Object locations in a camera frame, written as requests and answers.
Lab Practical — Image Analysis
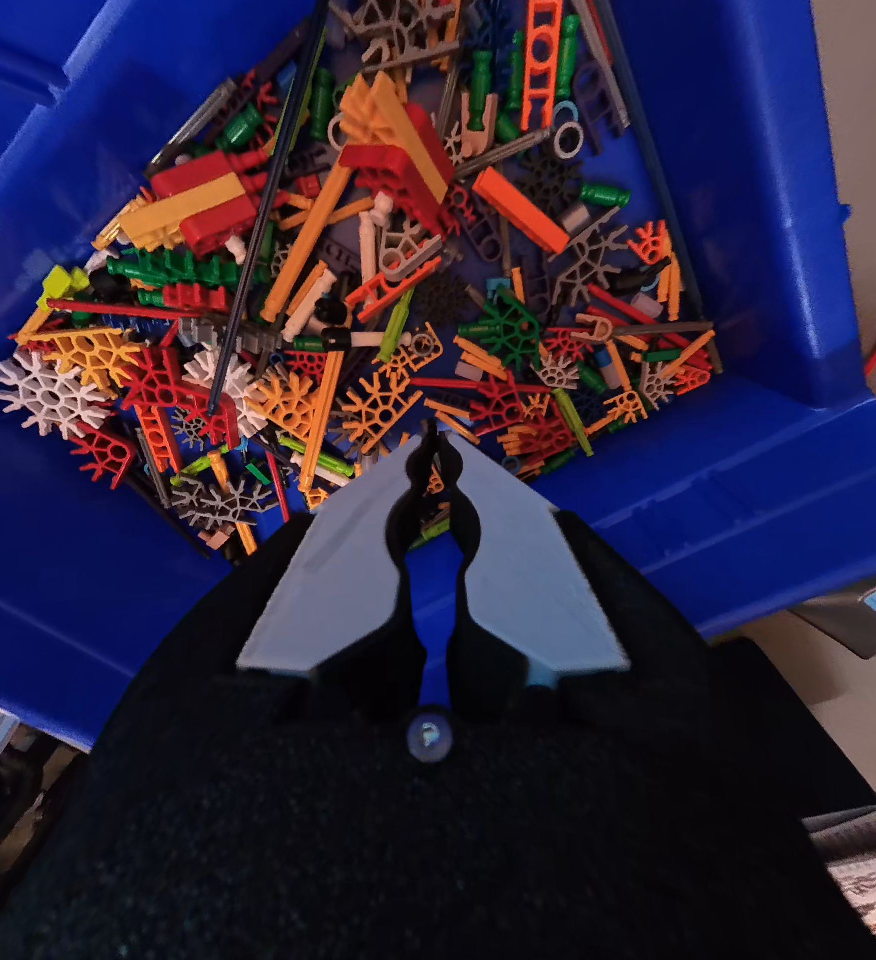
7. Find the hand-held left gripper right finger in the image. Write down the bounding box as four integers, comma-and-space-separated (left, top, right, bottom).
436, 429, 630, 689

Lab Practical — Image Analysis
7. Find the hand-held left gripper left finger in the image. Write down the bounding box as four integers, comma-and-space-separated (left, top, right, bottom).
235, 426, 440, 693

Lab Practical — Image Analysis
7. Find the pile of colourful construction pieces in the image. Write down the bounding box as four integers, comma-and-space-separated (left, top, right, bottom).
0, 0, 724, 560

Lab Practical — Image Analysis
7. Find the blue plastic bin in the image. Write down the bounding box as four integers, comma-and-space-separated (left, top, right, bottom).
0, 0, 876, 751

